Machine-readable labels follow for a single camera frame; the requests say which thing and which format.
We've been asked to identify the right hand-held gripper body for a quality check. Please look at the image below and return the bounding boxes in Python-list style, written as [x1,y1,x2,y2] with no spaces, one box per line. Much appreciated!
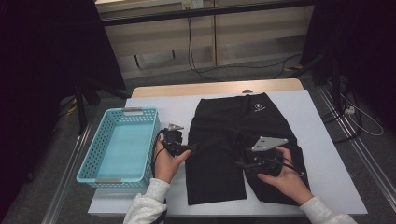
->
[245,135,289,177]

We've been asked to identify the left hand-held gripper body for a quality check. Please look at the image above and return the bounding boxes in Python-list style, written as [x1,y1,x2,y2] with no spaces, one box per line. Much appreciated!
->
[160,123,191,158]

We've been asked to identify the black shorts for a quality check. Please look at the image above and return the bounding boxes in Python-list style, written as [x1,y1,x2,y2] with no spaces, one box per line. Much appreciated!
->
[185,91,311,207]

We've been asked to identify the light blue plastic basket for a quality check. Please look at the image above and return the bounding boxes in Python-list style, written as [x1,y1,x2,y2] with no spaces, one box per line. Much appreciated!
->
[76,106,162,189]

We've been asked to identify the person's left hand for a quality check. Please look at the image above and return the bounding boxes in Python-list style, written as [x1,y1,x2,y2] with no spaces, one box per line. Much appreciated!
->
[153,139,192,185]

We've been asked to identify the person's right hand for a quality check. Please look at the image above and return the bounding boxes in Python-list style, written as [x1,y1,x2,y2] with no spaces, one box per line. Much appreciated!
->
[257,146,315,206]

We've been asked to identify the black tripod stand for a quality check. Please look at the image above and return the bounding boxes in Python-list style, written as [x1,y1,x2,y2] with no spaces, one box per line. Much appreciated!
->
[73,77,130,136]

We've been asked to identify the black metal stand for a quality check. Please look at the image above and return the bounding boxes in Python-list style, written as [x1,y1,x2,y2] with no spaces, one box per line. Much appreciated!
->
[288,49,344,110]

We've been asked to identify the beige cabinet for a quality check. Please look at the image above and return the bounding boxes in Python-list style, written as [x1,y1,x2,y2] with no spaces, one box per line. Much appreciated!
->
[94,0,316,81]

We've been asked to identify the black metal bar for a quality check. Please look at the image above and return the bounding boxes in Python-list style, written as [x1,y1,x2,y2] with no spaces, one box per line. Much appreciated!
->
[101,0,316,27]

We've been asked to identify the narrow black curtain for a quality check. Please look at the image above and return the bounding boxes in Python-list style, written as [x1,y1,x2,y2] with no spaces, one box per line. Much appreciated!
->
[300,0,396,132]

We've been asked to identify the wide black curtain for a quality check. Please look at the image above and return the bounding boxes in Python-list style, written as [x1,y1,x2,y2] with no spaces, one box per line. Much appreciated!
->
[0,0,127,216]

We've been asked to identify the left hand-held gripper black cable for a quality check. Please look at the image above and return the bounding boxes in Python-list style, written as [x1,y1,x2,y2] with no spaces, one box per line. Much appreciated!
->
[150,128,169,224]

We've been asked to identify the hand-held gripper black cable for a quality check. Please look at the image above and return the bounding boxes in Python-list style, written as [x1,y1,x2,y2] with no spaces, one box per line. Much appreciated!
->
[270,157,305,178]
[150,128,169,224]

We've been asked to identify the right hand-held gripper black cable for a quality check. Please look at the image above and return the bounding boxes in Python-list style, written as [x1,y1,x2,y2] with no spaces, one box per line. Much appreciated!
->
[270,157,305,178]

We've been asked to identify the black hanging cable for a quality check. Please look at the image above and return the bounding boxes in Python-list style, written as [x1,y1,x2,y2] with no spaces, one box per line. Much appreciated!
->
[186,17,225,83]

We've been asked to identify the aluminium rail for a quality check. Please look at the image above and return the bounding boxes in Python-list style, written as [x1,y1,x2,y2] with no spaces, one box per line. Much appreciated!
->
[40,122,94,224]
[317,85,396,213]

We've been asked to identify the long thin black cable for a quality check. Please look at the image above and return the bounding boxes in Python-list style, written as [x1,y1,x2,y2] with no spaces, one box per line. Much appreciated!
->
[197,52,303,79]

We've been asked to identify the bundle of black cables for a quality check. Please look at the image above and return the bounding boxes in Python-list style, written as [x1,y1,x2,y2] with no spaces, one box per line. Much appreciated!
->
[321,92,363,145]

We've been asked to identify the yellow cable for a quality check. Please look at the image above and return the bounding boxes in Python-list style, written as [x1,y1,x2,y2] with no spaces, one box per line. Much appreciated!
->
[59,97,78,119]

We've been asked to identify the white cable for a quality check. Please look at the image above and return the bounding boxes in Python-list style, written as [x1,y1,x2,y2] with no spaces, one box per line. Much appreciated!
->
[340,92,385,137]

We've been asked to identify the white wall socket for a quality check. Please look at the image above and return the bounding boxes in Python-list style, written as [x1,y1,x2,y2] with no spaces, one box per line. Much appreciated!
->
[181,0,205,10]

